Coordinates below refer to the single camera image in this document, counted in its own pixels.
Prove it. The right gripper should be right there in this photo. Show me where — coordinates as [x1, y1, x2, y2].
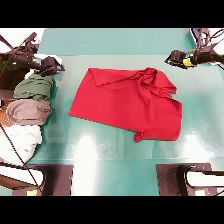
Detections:
[164, 49, 193, 70]

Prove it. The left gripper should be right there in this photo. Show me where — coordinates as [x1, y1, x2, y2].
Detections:
[38, 55, 66, 77]

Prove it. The green garment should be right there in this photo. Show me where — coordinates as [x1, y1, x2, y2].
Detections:
[13, 72, 56, 103]

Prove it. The red T-shirt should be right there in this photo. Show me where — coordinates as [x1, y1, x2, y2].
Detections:
[68, 67, 184, 144]

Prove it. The white garment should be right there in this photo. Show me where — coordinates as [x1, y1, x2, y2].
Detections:
[0, 123, 44, 166]

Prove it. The black cable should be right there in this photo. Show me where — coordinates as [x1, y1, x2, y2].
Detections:
[0, 123, 44, 196]

